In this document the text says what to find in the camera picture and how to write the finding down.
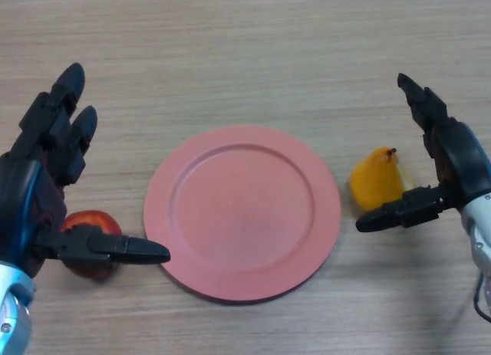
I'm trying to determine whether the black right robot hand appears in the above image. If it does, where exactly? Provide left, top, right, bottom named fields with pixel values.
left=355, top=72, right=488, bottom=233

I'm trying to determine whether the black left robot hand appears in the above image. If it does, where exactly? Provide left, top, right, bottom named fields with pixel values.
left=0, top=62, right=172, bottom=281

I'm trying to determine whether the yellow pear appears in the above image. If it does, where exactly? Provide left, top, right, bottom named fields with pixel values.
left=348, top=146, right=414, bottom=214

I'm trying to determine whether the pink round plate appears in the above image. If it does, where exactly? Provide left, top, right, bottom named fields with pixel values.
left=143, top=124, right=342, bottom=304

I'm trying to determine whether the red apple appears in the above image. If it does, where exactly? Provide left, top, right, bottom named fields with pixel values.
left=60, top=209, right=123, bottom=281

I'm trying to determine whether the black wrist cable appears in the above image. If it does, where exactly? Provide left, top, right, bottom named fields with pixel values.
left=471, top=270, right=491, bottom=321

